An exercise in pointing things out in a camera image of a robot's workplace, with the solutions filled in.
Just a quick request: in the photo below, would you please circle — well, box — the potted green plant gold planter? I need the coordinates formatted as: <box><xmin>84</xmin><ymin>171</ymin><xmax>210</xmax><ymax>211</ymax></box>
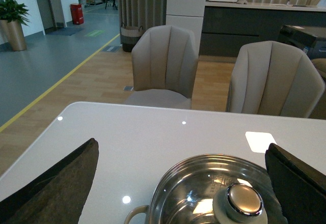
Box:
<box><xmin>1</xmin><ymin>0</ymin><xmax>29</xmax><ymax>51</ymax></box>

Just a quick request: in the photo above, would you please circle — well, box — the beige chair right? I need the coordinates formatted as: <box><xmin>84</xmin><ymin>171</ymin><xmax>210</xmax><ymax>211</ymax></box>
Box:
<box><xmin>226</xmin><ymin>41</ymin><xmax>325</xmax><ymax>118</ymax></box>

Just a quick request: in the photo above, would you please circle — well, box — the beige chair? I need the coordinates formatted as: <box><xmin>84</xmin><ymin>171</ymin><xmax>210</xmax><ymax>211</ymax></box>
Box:
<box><xmin>226</xmin><ymin>41</ymin><xmax>325</xmax><ymax>118</ymax></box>
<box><xmin>124</xmin><ymin>25</ymin><xmax>199</xmax><ymax>109</ymax></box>

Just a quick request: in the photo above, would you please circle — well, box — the red box on floor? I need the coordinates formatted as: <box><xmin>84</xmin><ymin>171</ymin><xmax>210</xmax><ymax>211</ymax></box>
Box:
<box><xmin>70</xmin><ymin>4</ymin><xmax>84</xmax><ymax>25</ymax></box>

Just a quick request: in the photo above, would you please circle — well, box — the glass pot lid gold knob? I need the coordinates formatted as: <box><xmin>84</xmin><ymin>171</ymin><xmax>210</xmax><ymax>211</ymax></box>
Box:
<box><xmin>146</xmin><ymin>154</ymin><xmax>288</xmax><ymax>223</ymax></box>

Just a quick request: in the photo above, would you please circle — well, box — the beige chair left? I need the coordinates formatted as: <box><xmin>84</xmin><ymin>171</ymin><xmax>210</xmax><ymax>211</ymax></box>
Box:
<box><xmin>124</xmin><ymin>25</ymin><xmax>199</xmax><ymax>109</ymax></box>

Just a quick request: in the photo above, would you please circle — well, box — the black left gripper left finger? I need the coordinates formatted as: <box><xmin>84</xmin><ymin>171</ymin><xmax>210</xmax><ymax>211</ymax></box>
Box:
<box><xmin>1</xmin><ymin>138</ymin><xmax>99</xmax><ymax>223</ymax></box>

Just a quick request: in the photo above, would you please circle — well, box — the black box appliance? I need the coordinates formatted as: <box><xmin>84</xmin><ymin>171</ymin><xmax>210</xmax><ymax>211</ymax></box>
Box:
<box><xmin>277</xmin><ymin>25</ymin><xmax>325</xmax><ymax>59</ymax></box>

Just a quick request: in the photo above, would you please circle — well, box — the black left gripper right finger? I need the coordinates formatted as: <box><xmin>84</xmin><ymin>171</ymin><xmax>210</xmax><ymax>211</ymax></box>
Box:
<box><xmin>265</xmin><ymin>143</ymin><xmax>325</xmax><ymax>223</ymax></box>

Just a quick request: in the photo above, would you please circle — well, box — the white electric cooking pot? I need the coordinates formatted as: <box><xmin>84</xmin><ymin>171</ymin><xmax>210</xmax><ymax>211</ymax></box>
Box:
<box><xmin>123</xmin><ymin>153</ymin><xmax>288</xmax><ymax>224</ymax></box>

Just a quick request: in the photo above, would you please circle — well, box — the white pillar cabinet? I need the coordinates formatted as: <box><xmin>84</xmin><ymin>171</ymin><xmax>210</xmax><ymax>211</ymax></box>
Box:
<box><xmin>166</xmin><ymin>0</ymin><xmax>206</xmax><ymax>52</ymax></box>

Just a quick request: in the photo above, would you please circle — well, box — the dark kitchen counter cabinet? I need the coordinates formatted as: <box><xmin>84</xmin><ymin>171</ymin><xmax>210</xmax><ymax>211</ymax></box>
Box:
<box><xmin>199</xmin><ymin>3</ymin><xmax>325</xmax><ymax>57</ymax></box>

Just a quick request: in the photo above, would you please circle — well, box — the woven laundry basket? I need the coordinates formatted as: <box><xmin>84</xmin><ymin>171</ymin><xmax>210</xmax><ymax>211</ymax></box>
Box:
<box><xmin>120</xmin><ymin>23</ymin><xmax>144</xmax><ymax>52</ymax></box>

